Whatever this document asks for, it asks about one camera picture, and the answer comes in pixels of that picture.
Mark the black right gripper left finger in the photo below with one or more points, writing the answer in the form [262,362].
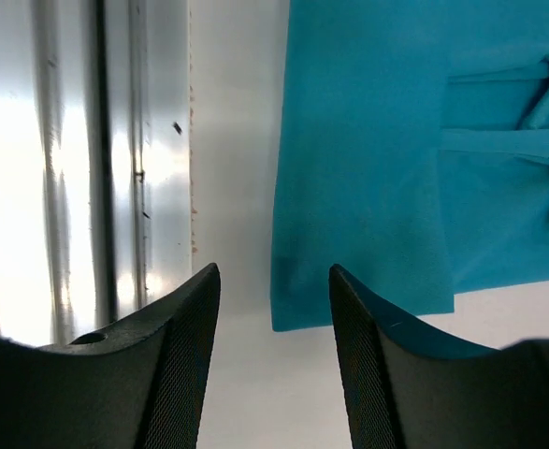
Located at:
[137,383]

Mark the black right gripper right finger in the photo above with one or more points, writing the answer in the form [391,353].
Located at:
[408,384]

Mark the teal t shirt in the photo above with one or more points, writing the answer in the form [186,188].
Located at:
[414,152]

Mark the aluminium rail beam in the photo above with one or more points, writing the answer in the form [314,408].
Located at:
[95,201]

